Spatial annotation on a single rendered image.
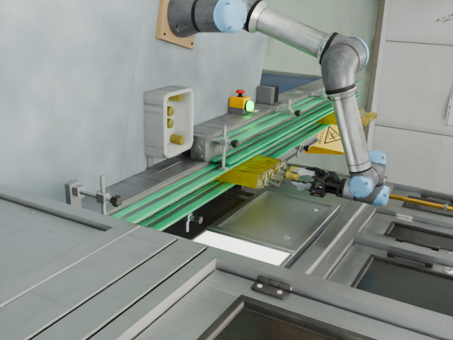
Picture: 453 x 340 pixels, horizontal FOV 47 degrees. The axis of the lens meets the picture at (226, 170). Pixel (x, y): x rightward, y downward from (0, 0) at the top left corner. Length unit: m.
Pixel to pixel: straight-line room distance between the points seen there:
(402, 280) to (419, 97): 6.12
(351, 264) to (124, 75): 0.95
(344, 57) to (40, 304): 1.17
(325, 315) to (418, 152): 7.13
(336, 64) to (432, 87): 6.09
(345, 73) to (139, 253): 0.95
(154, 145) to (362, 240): 0.80
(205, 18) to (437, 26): 6.06
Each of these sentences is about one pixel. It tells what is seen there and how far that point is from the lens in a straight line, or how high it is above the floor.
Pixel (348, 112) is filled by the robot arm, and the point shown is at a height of 1.40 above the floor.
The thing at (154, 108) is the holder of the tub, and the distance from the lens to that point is 1.78.
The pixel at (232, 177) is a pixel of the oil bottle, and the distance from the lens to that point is 1.98.
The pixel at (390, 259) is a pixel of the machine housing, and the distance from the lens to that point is 1.86.
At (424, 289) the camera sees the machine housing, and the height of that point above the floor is 1.71.
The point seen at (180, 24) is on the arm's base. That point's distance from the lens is 1.84.
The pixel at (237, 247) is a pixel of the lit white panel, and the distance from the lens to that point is 1.72.
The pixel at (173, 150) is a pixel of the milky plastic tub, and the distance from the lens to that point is 1.86.
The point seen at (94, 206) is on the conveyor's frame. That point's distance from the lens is 1.57.
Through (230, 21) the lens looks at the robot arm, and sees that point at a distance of 1.75.
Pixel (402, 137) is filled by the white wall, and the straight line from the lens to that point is 7.91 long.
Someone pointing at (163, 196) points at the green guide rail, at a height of 0.92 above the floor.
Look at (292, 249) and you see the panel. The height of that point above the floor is 1.30.
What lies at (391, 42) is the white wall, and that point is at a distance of 7.76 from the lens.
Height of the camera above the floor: 1.83
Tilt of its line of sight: 27 degrees down
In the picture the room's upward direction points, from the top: 102 degrees clockwise
